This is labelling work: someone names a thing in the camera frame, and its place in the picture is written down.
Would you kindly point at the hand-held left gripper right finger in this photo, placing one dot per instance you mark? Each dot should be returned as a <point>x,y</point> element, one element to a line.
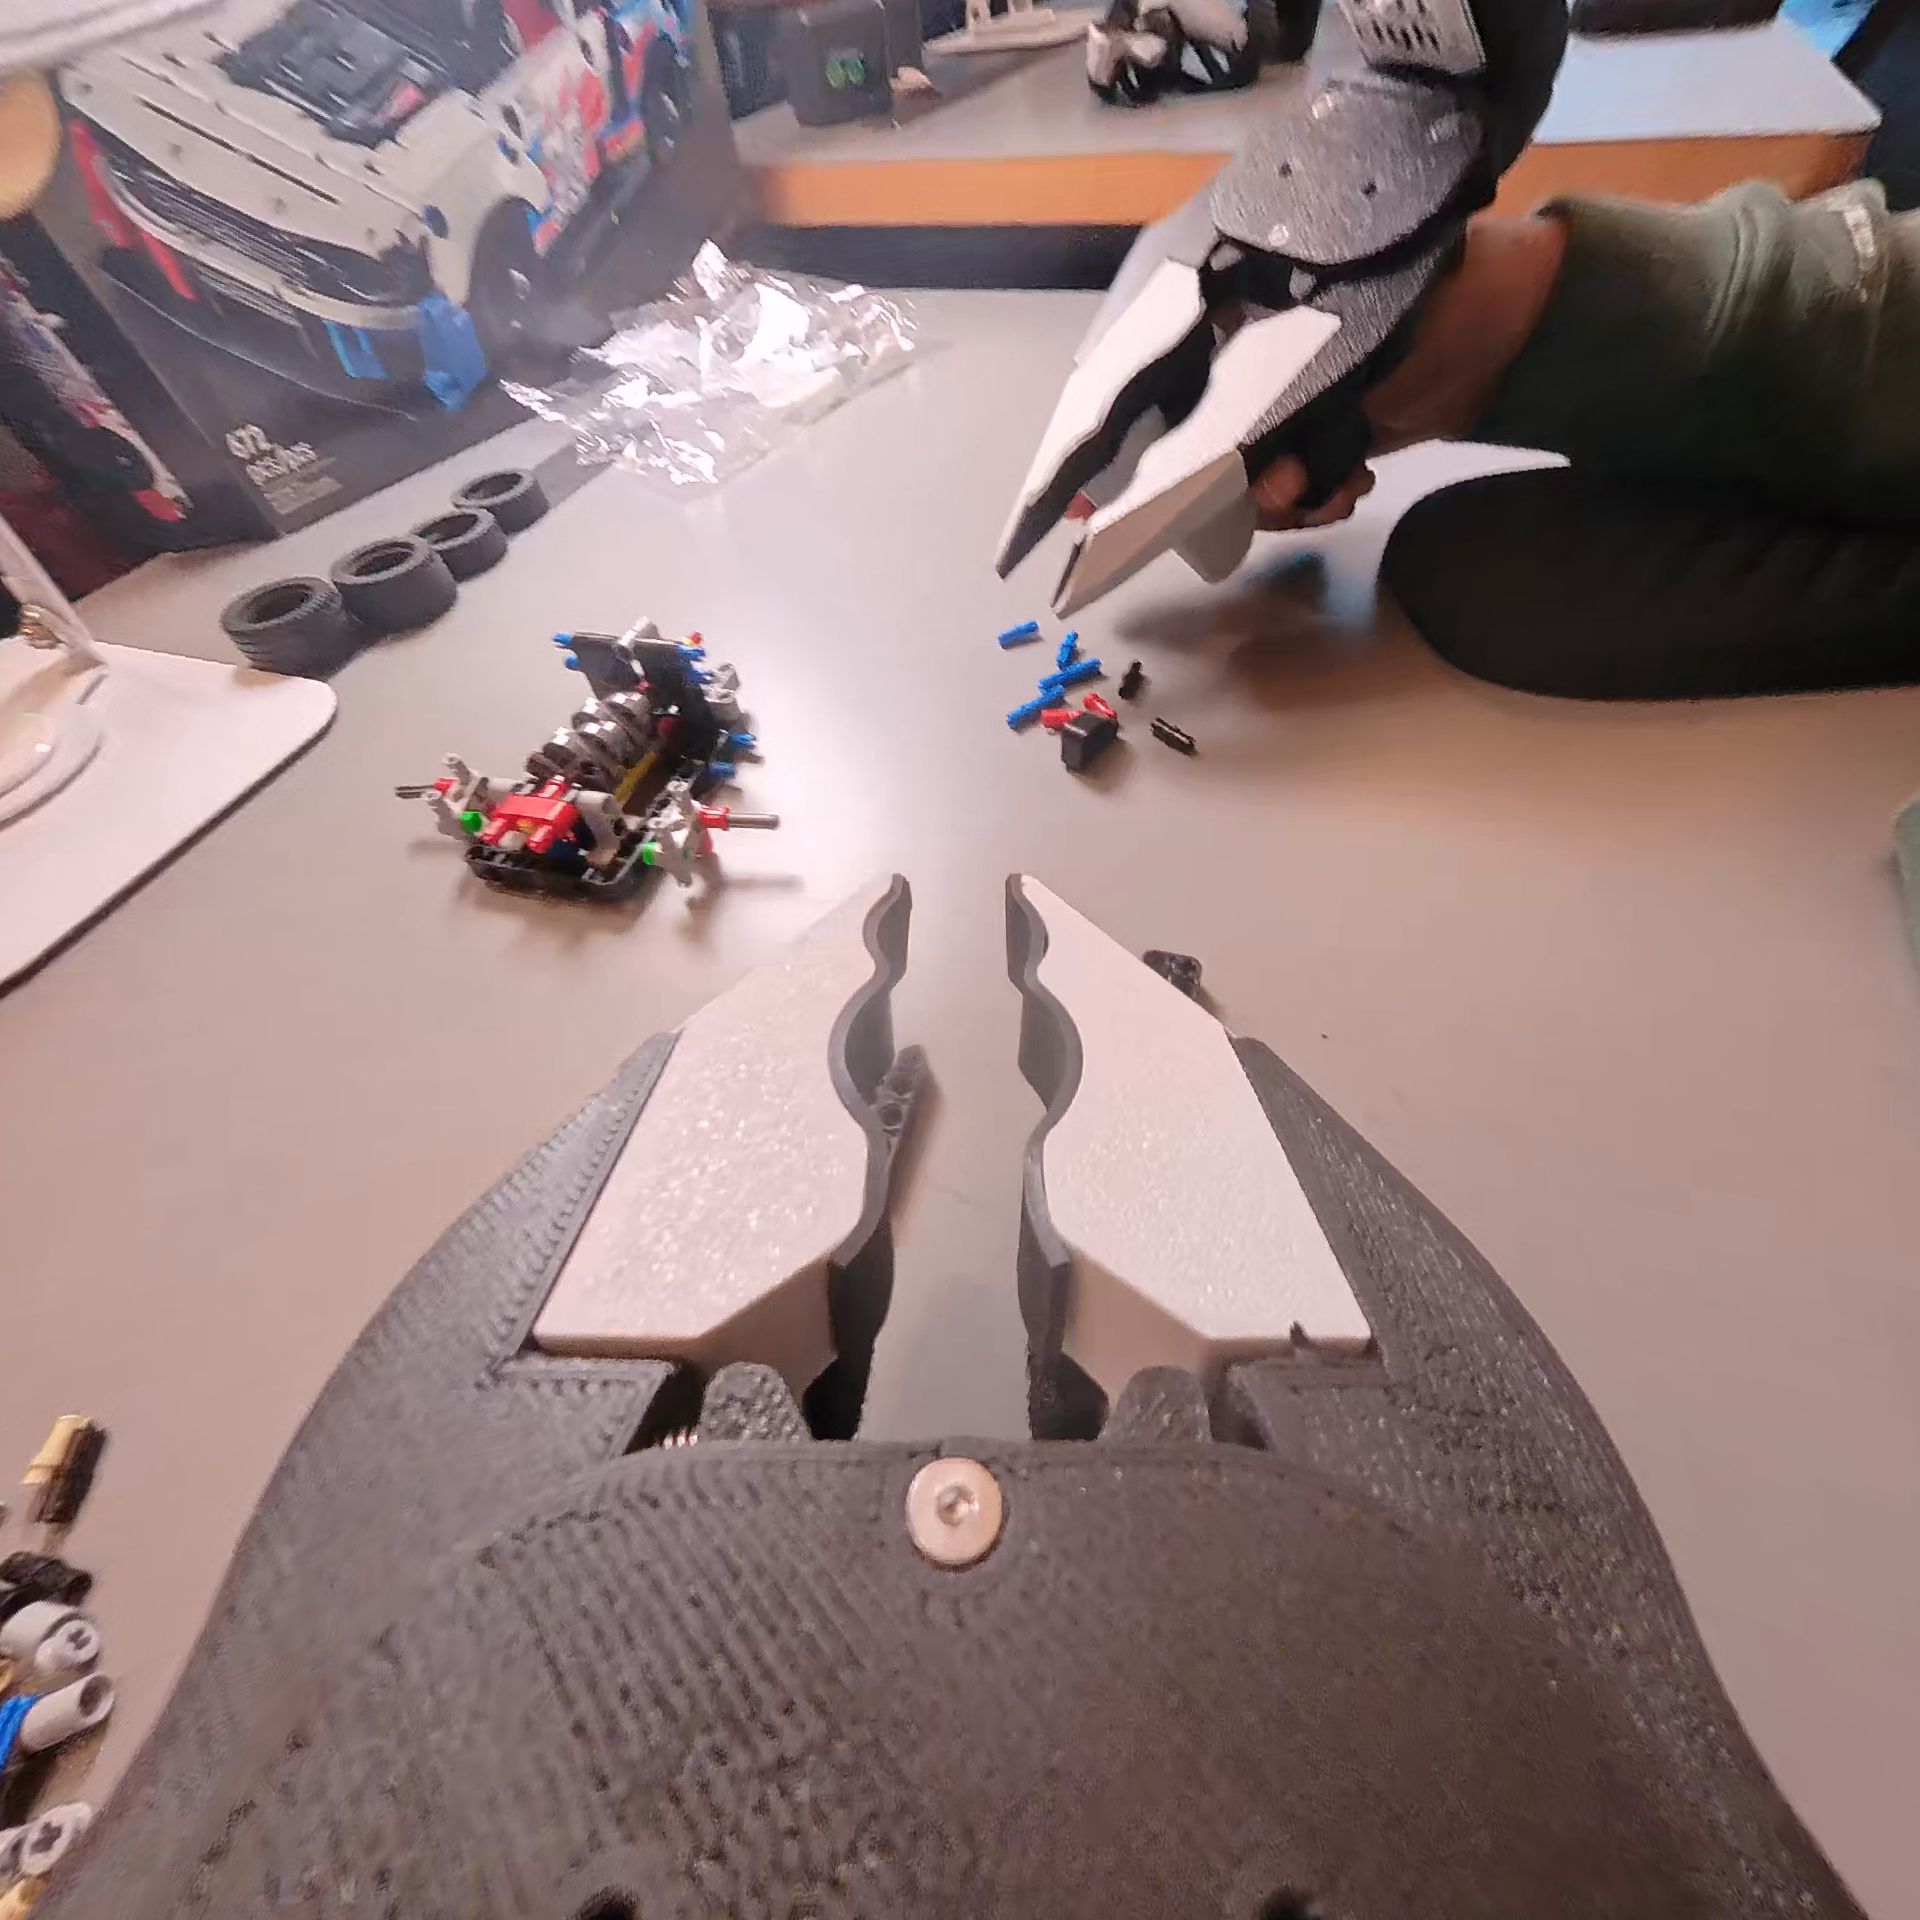
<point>1184,1202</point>

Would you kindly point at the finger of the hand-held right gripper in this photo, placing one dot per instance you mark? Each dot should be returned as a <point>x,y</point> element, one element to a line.
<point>1201,466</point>
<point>1125,361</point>

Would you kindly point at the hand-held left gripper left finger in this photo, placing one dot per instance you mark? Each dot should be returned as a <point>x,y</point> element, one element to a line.
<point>720,1185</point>

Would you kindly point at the black double lego beam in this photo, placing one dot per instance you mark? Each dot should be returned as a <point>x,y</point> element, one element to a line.
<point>901,1102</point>

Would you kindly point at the black rounded lego beam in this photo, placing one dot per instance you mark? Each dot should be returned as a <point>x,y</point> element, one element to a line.
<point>1176,965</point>

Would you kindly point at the red lego pin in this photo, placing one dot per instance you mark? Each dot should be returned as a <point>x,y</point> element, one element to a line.
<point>1096,709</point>

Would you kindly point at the black curved lego piece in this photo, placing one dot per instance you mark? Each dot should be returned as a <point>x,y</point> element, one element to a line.
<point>1089,746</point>

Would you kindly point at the lego car chassis assembly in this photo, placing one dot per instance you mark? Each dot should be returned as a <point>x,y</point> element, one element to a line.
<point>600,765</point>

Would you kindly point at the pile of small lego pieces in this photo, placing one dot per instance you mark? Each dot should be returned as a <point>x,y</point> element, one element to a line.
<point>54,1636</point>

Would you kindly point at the lego car set box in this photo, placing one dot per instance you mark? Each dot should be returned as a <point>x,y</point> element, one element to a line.
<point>301,226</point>

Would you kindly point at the orange edged table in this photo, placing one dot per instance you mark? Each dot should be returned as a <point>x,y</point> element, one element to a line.
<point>975,189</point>

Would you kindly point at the black and white device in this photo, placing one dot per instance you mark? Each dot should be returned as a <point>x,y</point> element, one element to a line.
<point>1156,61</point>

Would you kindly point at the white stand with legs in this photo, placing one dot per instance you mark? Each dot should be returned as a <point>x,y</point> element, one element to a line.
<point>1004,31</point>

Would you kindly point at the clear plastic bag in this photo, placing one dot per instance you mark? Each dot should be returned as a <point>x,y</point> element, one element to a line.
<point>720,361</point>

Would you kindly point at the black device with green lights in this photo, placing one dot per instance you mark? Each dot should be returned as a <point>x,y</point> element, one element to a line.
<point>839,67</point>

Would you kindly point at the white monitor stand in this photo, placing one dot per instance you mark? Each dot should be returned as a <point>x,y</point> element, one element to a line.
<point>165,751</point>

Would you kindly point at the white paper sheet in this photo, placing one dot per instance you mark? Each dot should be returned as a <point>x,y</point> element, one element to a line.
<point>89,25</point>

